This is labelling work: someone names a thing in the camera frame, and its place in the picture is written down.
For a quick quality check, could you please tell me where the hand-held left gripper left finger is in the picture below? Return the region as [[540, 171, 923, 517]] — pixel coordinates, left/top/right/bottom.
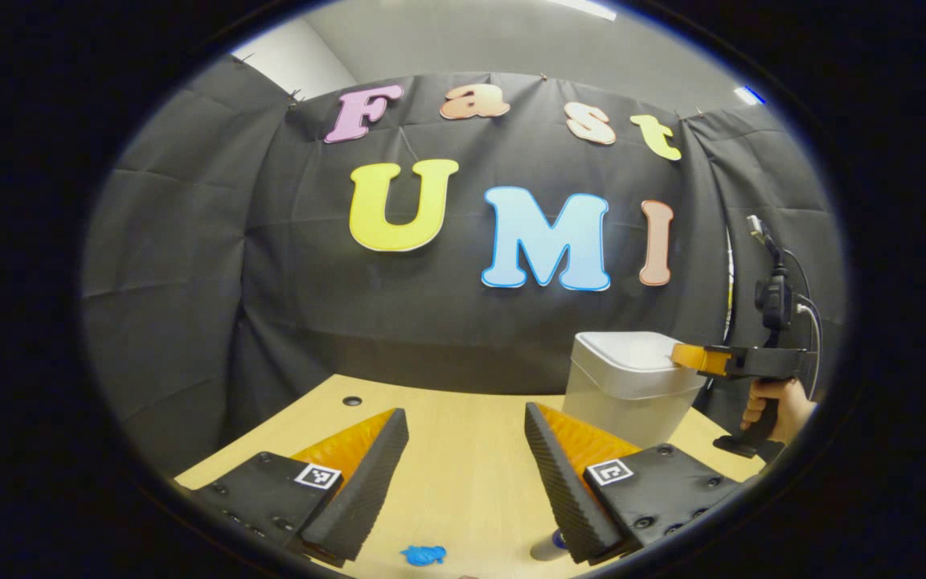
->
[[190, 408, 410, 569]]

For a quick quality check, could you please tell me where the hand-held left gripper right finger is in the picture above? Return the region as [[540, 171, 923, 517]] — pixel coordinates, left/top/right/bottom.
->
[[524, 402, 745, 564]]

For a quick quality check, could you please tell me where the light grey desktop garbage bin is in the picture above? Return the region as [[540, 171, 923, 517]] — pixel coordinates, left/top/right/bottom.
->
[[563, 331, 707, 450]]

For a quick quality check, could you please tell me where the wooden desktop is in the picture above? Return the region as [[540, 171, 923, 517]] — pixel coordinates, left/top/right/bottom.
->
[[175, 374, 765, 579]]

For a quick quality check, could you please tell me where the black backdrop cloth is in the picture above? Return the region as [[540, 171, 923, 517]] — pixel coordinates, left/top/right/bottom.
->
[[81, 56, 846, 475]]

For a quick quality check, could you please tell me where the large ceiling light panel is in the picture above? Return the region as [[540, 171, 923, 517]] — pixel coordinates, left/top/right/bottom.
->
[[547, 0, 618, 21]]

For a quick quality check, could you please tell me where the black cable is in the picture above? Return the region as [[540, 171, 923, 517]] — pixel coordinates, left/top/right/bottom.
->
[[747, 215, 824, 400]]

